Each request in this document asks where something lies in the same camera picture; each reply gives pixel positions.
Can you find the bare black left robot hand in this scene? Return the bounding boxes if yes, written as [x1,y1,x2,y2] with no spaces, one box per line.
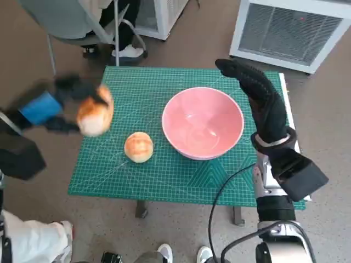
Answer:
[19,73,110,135]

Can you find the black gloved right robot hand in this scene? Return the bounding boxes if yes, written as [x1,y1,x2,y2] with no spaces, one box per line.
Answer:
[215,58,289,145]

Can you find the long toy bread loaf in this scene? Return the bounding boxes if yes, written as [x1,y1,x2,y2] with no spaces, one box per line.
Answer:
[76,84,115,138]

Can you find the pink bowl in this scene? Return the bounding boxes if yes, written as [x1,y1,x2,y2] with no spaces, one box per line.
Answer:
[161,87,245,162]

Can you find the round toy bread bun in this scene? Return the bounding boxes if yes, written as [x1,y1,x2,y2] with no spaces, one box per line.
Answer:
[123,131,154,164]

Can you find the large white vented cabinet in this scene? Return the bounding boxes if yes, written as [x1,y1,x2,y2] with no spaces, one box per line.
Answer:
[229,0,351,75]

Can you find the grey office chair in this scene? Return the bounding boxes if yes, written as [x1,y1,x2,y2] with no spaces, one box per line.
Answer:
[16,0,149,76]

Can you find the grey metal table leg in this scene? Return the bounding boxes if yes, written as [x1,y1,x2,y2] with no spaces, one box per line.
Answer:
[233,205,245,227]
[135,201,149,219]

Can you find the seated person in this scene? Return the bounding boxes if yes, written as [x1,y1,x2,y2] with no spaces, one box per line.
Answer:
[82,0,145,59]

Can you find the person in white clothing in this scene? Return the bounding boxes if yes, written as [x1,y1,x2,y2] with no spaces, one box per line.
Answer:
[0,209,74,263]

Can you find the green cutting mat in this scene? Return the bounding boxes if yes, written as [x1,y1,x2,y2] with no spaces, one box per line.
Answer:
[67,65,307,211]

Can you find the small white vented cabinet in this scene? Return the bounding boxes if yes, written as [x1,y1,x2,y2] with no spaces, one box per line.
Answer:
[135,0,190,41]

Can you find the black robot waist part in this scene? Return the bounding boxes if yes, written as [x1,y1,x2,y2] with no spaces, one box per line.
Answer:
[101,251,123,263]

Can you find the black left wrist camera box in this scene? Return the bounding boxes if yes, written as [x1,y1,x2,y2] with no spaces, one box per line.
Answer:
[0,134,47,181]

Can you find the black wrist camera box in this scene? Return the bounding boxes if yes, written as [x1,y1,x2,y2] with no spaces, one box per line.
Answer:
[274,149,329,202]
[0,134,47,181]

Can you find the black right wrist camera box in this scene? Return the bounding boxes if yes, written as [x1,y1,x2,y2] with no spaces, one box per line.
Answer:
[274,149,329,202]

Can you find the long black robot cable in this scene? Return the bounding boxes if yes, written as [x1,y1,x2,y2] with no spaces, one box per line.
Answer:
[208,164,257,263]

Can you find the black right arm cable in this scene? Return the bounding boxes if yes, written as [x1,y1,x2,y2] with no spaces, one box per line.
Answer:
[220,220,319,263]

